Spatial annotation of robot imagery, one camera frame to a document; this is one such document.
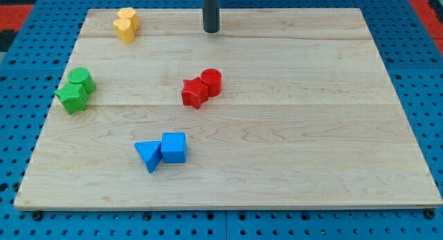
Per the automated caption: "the red star block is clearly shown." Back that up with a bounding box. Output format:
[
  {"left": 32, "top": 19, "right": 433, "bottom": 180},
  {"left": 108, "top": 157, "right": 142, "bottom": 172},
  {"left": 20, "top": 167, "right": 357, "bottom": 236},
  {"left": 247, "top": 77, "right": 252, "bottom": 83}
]
[{"left": 181, "top": 77, "right": 209, "bottom": 109}]

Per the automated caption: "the green star block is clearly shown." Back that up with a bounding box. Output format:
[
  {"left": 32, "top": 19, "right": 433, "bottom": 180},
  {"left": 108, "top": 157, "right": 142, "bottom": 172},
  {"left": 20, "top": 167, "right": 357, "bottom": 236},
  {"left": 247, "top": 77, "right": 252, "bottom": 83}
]
[{"left": 55, "top": 82, "right": 89, "bottom": 114}]

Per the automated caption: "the red cylinder block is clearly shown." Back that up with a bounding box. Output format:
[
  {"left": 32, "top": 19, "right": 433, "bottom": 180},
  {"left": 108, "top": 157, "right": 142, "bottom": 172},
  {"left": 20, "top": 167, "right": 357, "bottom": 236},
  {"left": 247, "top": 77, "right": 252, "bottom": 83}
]
[{"left": 200, "top": 68, "right": 222, "bottom": 97}]

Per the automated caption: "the blue cube block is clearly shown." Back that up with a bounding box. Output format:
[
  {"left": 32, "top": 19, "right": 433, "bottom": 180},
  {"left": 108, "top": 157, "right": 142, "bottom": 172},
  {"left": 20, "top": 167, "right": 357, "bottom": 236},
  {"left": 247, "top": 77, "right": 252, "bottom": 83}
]
[{"left": 161, "top": 132, "right": 187, "bottom": 163}]

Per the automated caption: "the blue triangle block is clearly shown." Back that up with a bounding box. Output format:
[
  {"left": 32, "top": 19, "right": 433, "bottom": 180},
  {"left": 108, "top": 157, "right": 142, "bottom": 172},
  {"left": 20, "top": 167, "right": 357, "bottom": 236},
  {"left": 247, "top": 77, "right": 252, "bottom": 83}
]
[{"left": 134, "top": 141, "right": 162, "bottom": 174}]

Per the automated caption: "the wooden board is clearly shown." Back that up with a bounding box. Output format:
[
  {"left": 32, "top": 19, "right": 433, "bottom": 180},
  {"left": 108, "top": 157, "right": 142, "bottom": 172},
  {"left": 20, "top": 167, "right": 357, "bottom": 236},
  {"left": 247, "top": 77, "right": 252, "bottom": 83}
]
[{"left": 15, "top": 8, "right": 442, "bottom": 211}]

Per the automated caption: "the yellow heart block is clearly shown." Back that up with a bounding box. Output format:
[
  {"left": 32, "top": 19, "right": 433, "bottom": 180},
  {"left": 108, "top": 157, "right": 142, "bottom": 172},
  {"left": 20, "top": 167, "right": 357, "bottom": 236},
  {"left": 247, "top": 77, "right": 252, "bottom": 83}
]
[{"left": 113, "top": 19, "right": 135, "bottom": 44}]

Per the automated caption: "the yellow hexagon block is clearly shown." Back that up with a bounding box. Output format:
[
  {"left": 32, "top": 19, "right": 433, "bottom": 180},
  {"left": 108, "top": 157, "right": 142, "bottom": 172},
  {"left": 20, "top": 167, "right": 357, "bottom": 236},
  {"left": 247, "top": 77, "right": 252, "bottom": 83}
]
[{"left": 117, "top": 7, "right": 140, "bottom": 31}]

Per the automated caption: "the green cylinder block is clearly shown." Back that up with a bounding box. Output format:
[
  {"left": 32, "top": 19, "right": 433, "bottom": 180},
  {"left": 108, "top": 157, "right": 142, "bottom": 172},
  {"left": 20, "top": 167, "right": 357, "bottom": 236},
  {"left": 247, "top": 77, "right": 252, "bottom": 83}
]
[{"left": 68, "top": 67, "right": 96, "bottom": 94}]

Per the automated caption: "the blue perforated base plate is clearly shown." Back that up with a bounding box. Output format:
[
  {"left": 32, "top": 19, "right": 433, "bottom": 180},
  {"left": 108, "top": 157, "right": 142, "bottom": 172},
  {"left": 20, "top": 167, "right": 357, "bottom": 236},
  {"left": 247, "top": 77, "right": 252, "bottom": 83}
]
[{"left": 1, "top": 0, "right": 442, "bottom": 239}]

